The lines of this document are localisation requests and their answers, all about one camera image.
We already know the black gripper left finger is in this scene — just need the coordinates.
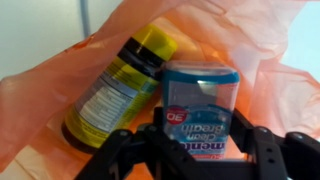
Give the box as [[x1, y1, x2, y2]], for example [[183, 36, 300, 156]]
[[74, 105, 214, 180]]

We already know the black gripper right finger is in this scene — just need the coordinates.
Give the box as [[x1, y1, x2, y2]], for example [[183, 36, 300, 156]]
[[230, 108, 320, 180]]

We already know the blue and white mint container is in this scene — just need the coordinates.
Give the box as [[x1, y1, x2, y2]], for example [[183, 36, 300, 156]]
[[160, 60, 241, 162]]

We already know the orange plastic bag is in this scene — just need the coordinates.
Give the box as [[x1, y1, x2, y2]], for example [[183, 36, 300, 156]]
[[0, 0, 320, 180]]

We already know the dark bottle with yellow label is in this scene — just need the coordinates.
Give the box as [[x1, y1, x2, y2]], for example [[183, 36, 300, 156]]
[[60, 23, 179, 155]]

